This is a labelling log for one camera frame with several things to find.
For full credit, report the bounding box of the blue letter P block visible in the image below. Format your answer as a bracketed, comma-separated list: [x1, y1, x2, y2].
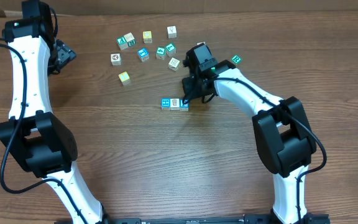
[180, 99, 189, 111]

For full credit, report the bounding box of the white patterned block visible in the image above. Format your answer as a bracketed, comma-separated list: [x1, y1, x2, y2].
[170, 98, 180, 110]
[168, 57, 180, 71]

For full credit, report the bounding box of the blue arrows block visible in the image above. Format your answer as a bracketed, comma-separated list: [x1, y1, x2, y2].
[161, 98, 170, 110]

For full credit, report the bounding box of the green letter R block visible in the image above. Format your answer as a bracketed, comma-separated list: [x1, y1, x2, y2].
[231, 55, 242, 65]

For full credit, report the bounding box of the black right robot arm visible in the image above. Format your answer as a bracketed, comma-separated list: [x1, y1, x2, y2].
[182, 44, 316, 223]

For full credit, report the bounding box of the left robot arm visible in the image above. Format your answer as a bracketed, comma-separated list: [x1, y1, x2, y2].
[0, 1, 109, 223]

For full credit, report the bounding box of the green letter L block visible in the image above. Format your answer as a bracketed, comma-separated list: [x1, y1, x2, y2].
[165, 42, 177, 57]

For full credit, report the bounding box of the green number four block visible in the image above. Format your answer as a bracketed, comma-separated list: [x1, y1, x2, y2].
[156, 47, 166, 60]

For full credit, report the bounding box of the white block red circle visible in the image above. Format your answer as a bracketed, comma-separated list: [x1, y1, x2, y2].
[110, 54, 122, 66]

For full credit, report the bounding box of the white block top right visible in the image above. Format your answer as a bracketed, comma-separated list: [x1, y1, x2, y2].
[167, 26, 177, 39]

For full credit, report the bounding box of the blue picture block left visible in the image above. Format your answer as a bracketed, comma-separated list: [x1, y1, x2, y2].
[137, 48, 149, 62]

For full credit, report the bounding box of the green letter block far left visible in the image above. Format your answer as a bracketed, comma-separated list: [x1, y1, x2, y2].
[116, 36, 129, 50]

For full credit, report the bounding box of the yellow block lower left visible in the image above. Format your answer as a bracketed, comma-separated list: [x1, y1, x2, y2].
[118, 72, 131, 86]

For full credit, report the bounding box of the yellow block top row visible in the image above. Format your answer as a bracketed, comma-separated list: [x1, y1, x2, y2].
[142, 30, 153, 44]

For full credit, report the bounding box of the white block dark green side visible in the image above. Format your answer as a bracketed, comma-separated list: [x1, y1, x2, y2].
[124, 32, 136, 47]

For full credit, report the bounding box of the cardboard panel at back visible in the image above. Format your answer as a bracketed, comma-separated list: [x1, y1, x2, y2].
[0, 0, 358, 18]

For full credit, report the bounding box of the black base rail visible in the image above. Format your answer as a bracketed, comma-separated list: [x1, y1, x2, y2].
[99, 215, 281, 224]

